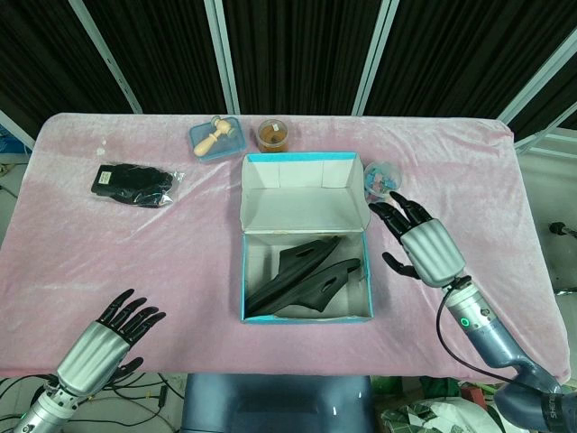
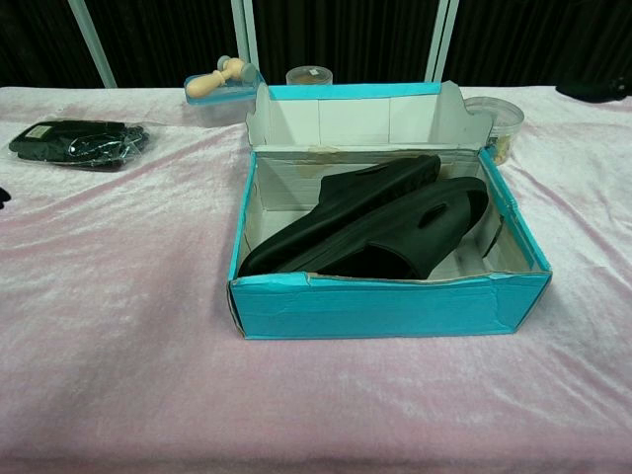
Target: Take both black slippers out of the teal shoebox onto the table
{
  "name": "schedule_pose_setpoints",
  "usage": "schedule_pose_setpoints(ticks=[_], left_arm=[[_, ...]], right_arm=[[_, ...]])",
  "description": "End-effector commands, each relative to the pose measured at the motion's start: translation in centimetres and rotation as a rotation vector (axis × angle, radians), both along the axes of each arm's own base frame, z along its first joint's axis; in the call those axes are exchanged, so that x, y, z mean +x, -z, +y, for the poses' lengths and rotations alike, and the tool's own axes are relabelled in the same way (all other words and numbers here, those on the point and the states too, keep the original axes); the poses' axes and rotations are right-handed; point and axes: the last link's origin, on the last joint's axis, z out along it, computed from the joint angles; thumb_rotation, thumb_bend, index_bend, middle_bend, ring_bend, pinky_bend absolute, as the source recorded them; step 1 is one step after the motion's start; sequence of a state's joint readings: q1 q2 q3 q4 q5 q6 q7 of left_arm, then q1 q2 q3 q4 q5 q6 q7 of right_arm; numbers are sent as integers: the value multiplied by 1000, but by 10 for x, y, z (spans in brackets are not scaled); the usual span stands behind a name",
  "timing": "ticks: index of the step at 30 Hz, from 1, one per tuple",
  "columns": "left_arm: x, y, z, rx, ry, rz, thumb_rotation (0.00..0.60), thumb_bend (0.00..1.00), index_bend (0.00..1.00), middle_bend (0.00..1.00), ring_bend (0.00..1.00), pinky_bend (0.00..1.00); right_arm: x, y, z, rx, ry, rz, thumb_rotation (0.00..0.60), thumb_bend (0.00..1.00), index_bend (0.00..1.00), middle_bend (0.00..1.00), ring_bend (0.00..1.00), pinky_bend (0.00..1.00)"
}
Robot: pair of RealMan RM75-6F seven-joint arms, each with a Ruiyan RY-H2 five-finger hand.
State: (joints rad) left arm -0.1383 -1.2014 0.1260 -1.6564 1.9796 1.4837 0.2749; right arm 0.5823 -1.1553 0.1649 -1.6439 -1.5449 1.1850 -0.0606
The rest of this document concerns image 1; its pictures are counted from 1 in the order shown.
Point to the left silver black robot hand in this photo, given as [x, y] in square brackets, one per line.
[92, 356]

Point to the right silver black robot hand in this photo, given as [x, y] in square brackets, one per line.
[433, 248]

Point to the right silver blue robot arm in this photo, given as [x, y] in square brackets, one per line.
[496, 343]

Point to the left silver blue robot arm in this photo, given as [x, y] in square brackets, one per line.
[45, 415]

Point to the turquoise cardboard shoe box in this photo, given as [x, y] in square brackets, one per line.
[306, 203]

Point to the clear cup with coloured pieces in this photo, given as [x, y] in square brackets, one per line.
[382, 180]

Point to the pink velvet tablecloth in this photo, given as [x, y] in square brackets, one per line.
[135, 252]

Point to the crumpled green white bags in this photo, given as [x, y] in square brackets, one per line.
[428, 406]

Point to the black gloves in plastic bag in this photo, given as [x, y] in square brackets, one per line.
[130, 185]

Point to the dark blue robot torso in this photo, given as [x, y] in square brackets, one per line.
[275, 406]

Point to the black pleated curtain panel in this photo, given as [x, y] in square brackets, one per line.
[302, 54]
[460, 54]
[162, 54]
[40, 54]

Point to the clear jar with amber contents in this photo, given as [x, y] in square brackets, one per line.
[272, 135]

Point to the blue lidded plastic container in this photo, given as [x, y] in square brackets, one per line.
[225, 144]

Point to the small wooden mallet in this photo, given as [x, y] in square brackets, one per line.
[209, 144]

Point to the white metal frame rail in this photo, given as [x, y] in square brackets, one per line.
[15, 128]
[545, 140]

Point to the white metal frame post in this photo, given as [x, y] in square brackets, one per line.
[374, 58]
[106, 58]
[223, 58]
[536, 85]

